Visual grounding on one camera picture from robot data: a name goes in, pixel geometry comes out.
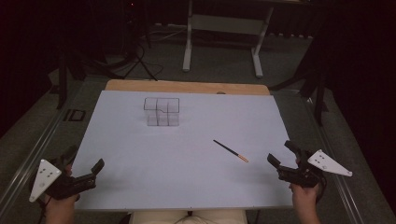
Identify white power strip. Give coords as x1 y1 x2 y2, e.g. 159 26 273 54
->
154 21 188 32

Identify person's right hand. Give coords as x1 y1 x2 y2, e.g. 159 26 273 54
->
289 183 321 204

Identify black tripod stand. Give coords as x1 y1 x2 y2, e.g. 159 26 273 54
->
122 0 159 82

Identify black floor socket plate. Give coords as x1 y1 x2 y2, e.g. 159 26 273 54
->
63 108 87 122

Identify clear acrylic pen holder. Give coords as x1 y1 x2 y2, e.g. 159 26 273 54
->
143 97 181 128

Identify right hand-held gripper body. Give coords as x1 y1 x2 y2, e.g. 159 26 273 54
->
277 149 353 189

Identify white metal desk frame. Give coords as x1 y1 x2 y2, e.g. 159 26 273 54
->
182 0 312 79

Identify left hand-held gripper cable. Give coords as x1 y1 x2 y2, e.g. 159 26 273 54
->
36 198 52 224

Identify right hand-held gripper cable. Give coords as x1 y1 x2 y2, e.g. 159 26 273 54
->
317 175 327 204

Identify white table cover board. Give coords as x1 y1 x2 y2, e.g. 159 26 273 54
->
72 90 298 213

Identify black metal stand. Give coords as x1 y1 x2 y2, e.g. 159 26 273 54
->
269 46 330 127
55 46 88 110

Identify person's lap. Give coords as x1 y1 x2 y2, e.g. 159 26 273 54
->
129 208 250 224

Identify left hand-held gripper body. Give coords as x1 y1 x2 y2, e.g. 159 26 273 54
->
29 159 97 203

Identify metal floor rail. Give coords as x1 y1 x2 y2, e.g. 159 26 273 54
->
0 90 82 216
303 96 363 224

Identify hand-held gripper cable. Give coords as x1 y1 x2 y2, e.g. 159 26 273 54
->
317 175 327 204
36 198 52 224

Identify black pencil with orange end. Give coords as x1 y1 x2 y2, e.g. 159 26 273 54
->
213 139 249 163

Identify person's left hand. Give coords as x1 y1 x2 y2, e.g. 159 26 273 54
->
46 164 81 209

